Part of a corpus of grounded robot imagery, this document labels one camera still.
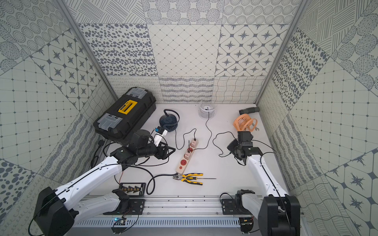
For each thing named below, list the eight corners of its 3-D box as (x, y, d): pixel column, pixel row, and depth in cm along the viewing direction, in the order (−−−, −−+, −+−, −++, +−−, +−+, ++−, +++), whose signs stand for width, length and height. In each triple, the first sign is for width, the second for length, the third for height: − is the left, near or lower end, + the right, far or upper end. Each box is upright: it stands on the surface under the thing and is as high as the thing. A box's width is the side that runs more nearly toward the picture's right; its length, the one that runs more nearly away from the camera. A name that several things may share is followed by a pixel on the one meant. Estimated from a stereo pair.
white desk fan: (198, 120, 111) (198, 114, 106) (198, 107, 120) (198, 102, 115) (217, 120, 111) (218, 114, 106) (215, 107, 120) (216, 102, 115)
